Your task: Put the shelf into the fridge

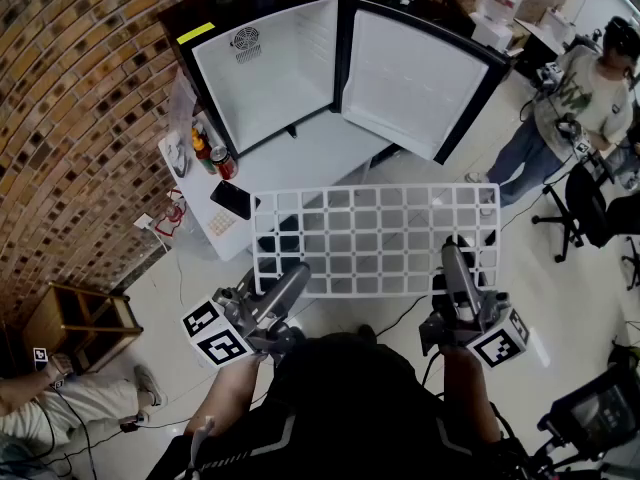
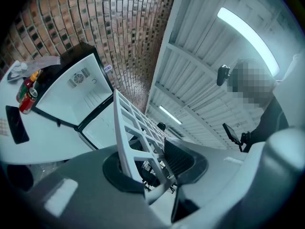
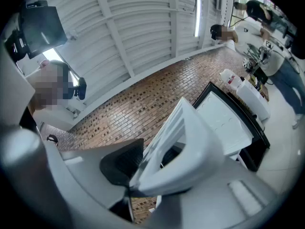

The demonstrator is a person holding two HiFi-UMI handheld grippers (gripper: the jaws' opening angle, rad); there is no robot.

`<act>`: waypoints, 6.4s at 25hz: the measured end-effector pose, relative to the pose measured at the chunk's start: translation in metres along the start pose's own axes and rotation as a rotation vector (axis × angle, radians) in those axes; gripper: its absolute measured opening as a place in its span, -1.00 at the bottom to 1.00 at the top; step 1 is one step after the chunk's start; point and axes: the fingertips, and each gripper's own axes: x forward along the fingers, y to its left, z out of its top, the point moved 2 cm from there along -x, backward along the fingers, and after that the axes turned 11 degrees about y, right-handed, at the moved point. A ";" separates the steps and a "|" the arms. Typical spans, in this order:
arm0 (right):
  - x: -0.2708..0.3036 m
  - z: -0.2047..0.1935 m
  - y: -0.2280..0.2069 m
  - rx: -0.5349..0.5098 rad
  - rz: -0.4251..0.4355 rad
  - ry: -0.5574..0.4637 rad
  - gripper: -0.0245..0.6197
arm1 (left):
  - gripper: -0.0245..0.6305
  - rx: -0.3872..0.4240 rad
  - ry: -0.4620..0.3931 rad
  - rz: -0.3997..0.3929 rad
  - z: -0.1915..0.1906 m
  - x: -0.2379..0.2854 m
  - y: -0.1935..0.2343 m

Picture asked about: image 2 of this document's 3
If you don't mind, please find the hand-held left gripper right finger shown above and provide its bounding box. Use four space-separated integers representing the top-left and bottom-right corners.
164 138 247 223

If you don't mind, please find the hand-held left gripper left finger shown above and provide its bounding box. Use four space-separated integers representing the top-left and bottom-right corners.
22 145 172 229

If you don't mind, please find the white wire fridge shelf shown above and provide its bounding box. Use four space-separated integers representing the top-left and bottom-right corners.
113 89 179 205

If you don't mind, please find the black mini fridge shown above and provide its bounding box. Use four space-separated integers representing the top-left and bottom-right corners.
30 41 115 128

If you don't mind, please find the black monitor on arm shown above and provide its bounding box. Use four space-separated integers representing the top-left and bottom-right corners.
222 122 242 146

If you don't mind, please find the ceiling light tube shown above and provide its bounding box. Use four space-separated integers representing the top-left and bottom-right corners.
216 7 281 77
158 105 183 125

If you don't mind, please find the person's black shirt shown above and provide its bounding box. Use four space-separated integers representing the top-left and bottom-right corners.
243 95 290 152

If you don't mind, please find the black phone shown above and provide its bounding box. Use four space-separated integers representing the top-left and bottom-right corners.
5 105 31 145

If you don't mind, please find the person's head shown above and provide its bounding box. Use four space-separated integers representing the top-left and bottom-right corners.
227 58 276 108

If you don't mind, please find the beige grid pad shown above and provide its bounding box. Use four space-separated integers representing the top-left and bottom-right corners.
0 118 10 137

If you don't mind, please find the red drink can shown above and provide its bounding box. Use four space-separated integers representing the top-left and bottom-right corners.
18 87 38 115

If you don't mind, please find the white printed plastic package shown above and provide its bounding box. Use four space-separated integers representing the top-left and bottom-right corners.
6 56 61 83

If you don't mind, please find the black head camera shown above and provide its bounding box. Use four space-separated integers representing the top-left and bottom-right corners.
216 64 231 87

